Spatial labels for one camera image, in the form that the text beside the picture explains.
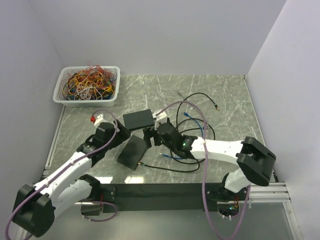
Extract black ethernet cable long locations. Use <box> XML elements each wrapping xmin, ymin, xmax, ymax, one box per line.
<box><xmin>138</xmin><ymin>92</ymin><xmax>221</xmax><ymax>173</ymax></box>

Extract black network switch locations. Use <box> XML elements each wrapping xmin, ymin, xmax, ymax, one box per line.
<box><xmin>122</xmin><ymin>109</ymin><xmax>155</xmax><ymax>131</ymax></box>
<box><xmin>116</xmin><ymin>135</ymin><xmax>147</xmax><ymax>171</ymax></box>

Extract blue ethernet cable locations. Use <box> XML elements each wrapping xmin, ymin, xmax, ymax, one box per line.
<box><xmin>159</xmin><ymin>112</ymin><xmax>206</xmax><ymax>160</ymax></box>

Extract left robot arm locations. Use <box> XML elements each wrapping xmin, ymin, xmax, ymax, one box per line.
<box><xmin>9</xmin><ymin>120</ymin><xmax>131</xmax><ymax>238</ymax></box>

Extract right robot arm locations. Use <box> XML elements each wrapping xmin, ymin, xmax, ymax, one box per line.
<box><xmin>143</xmin><ymin>122</ymin><xmax>277</xmax><ymax>202</ymax></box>

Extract white plastic basket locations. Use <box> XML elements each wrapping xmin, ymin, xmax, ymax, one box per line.
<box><xmin>52</xmin><ymin>65</ymin><xmax>121</xmax><ymax>108</ymax></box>

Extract black ethernet cable short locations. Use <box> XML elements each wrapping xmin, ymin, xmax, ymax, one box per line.
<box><xmin>170</xmin><ymin>116</ymin><xmax>204</xmax><ymax>165</ymax></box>

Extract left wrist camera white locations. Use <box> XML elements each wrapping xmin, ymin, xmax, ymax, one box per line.
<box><xmin>90</xmin><ymin>113</ymin><xmax>106</xmax><ymax>128</ymax></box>

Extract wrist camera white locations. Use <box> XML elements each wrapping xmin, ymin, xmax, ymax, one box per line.
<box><xmin>90</xmin><ymin>113</ymin><xmax>106</xmax><ymax>128</ymax></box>
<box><xmin>152</xmin><ymin>110</ymin><xmax>168</xmax><ymax>129</ymax></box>

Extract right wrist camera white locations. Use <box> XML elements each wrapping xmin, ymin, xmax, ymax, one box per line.
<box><xmin>152</xmin><ymin>110</ymin><xmax>168</xmax><ymax>129</ymax></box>

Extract tangled colourful wires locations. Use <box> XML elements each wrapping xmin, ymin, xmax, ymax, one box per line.
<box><xmin>62</xmin><ymin>60</ymin><xmax>118</xmax><ymax>101</ymax></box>

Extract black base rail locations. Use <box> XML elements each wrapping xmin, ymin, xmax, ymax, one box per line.
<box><xmin>99</xmin><ymin>182</ymin><xmax>251</xmax><ymax>214</ymax></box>

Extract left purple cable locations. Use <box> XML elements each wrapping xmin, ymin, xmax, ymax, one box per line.
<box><xmin>4</xmin><ymin>109</ymin><xmax>118</xmax><ymax>240</ymax></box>

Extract purple cable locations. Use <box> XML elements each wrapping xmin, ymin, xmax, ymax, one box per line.
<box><xmin>4</xmin><ymin>109</ymin><xmax>118</xmax><ymax>240</ymax></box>
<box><xmin>159</xmin><ymin>101</ymin><xmax>251</xmax><ymax>238</ymax></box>

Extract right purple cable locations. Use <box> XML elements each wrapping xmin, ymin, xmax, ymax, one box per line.
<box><xmin>159</xmin><ymin>101</ymin><xmax>251</xmax><ymax>238</ymax></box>

